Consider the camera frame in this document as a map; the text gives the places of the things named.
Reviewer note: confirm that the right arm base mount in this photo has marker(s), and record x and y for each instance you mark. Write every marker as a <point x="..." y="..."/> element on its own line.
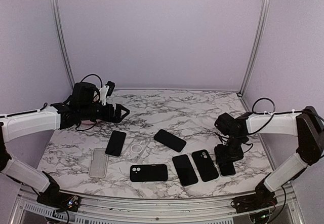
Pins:
<point x="262" y="198"/>

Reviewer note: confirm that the phone with white edge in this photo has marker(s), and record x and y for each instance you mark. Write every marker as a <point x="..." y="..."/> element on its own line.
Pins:
<point x="115" y="144"/>

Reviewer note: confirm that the black phone lower centre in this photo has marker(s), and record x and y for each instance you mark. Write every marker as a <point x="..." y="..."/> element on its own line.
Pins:
<point x="185" y="170"/>

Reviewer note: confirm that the black phone upper centre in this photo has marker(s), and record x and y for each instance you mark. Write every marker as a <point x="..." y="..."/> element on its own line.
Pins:
<point x="169" y="140"/>

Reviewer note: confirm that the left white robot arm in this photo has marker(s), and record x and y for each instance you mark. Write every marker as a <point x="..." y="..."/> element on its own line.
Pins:
<point x="25" y="134"/>

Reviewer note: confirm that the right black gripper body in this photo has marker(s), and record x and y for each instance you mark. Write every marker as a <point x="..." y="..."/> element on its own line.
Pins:
<point x="233" y="149"/>

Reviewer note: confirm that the black phone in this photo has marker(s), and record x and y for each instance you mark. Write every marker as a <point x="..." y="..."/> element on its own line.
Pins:
<point x="169" y="140"/>
<point x="185" y="170"/>

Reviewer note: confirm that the right aluminium frame post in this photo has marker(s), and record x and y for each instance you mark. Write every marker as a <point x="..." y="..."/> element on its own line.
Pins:
<point x="265" y="4"/>

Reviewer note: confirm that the front aluminium rail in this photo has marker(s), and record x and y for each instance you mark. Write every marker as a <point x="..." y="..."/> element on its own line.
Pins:
<point x="101" y="209"/>

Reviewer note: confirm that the pink plate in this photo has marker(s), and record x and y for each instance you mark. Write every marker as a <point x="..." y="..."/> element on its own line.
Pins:
<point x="88" y="122"/>

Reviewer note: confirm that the black cased phone dual camera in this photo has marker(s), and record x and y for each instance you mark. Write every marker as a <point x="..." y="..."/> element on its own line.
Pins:
<point x="205" y="165"/>

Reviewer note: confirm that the black phone case camera cutouts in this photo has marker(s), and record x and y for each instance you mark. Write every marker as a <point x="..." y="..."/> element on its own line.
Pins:
<point x="148" y="173"/>

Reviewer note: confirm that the grey silicone phone case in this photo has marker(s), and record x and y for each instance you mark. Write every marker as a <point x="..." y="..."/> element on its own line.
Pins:
<point x="98" y="164"/>

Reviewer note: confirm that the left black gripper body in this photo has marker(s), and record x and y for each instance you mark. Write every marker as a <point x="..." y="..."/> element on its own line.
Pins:
<point x="88" y="113"/>

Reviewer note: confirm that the phone with silver edge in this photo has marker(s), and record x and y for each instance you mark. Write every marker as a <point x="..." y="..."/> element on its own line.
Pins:
<point x="226" y="169"/>

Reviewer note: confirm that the left aluminium frame post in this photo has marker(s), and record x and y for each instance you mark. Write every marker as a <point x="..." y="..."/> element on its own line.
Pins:
<point x="61" y="42"/>

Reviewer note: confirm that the clear magsafe phone case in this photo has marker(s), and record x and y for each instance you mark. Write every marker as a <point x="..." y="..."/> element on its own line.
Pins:
<point x="134" y="150"/>

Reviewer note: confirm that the aluminium frame post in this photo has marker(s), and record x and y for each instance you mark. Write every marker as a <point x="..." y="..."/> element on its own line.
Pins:
<point x="61" y="42"/>
<point x="265" y="4"/>

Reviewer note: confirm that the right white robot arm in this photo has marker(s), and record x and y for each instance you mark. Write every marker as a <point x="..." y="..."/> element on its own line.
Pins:
<point x="293" y="138"/>

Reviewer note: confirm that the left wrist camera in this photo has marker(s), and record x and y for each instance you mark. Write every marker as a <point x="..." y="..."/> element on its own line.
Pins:
<point x="105" y="92"/>

